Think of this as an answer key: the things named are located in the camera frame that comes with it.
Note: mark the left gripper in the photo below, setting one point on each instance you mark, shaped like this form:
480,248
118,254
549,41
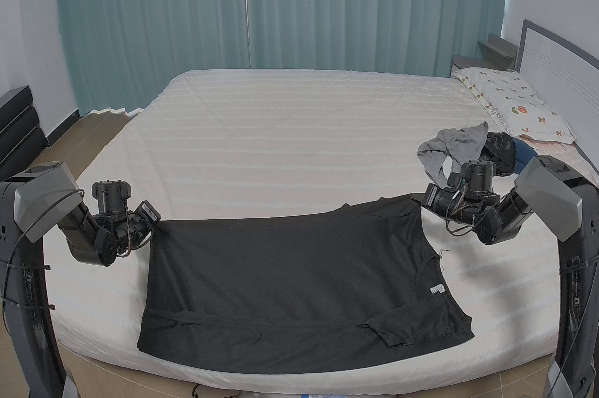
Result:
149,211

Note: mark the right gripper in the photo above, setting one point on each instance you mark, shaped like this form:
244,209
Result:
440,199

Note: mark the black T-shirt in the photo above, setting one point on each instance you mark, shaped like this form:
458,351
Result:
290,284

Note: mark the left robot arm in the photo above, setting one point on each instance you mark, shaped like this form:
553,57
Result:
42,199

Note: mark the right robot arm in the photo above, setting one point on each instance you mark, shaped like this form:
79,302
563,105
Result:
547,190

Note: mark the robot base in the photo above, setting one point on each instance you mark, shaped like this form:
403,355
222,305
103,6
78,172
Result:
323,395

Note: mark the bed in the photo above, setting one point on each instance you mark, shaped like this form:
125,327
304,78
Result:
280,153

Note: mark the grey garment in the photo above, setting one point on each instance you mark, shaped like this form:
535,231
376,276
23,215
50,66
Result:
456,146

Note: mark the black shiny garment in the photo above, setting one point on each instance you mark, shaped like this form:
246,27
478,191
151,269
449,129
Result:
500,150

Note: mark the dark blue garment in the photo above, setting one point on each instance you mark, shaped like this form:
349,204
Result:
524,155

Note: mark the white printed pillow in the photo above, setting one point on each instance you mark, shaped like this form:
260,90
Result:
510,101

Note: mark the black chest of drawers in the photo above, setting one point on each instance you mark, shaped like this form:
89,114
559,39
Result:
16,129

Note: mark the grey bedside table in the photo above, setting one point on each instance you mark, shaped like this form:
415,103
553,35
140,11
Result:
496,47

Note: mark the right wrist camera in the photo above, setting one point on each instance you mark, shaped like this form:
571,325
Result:
455,180

